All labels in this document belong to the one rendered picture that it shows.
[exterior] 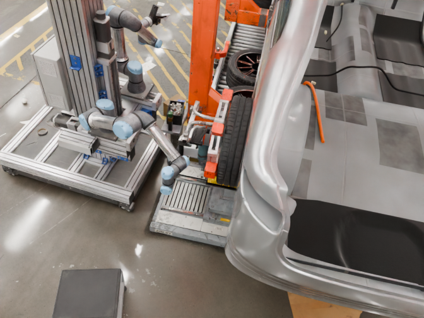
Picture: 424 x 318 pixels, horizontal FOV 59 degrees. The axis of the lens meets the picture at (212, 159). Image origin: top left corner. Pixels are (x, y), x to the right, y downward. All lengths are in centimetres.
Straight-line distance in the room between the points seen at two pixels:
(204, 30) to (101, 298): 192
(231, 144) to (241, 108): 26
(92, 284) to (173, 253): 75
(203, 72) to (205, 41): 26
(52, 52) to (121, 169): 112
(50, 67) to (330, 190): 209
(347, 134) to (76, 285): 210
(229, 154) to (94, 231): 142
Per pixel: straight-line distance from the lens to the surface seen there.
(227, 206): 312
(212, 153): 247
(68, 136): 298
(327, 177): 255
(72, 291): 271
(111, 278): 270
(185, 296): 298
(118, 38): 300
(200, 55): 286
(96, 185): 327
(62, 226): 338
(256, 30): 530
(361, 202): 257
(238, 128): 242
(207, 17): 270
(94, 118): 258
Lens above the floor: 278
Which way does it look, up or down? 48 degrees down
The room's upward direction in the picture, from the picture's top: 8 degrees clockwise
